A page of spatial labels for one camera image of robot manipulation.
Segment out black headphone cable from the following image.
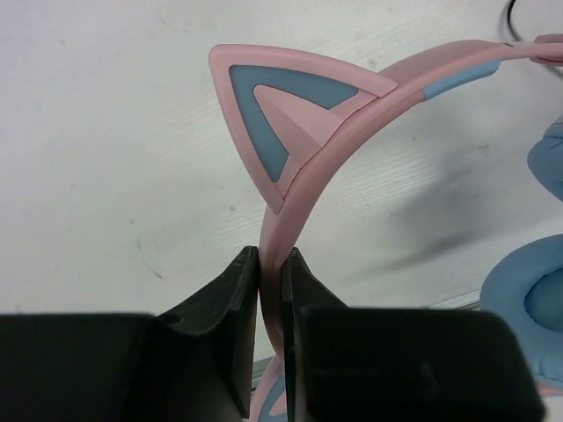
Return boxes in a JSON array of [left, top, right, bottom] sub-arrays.
[[501, 0, 563, 67]]

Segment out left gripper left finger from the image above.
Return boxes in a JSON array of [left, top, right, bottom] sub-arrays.
[[1, 246, 258, 421]]

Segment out pink blue cat-ear headphones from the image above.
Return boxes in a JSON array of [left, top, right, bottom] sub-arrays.
[[208, 34, 562, 421]]

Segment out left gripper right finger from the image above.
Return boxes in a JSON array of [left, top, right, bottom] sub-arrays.
[[281, 251, 546, 421]]

